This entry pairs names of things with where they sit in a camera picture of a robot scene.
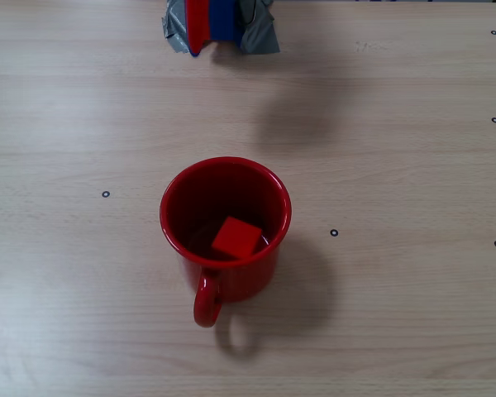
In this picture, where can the red cube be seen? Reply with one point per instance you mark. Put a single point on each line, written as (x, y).
(235, 239)

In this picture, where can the red enamel mug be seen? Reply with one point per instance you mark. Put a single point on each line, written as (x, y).
(231, 281)

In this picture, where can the grey duct tape piece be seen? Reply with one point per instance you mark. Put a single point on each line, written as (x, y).
(174, 29)
(261, 37)

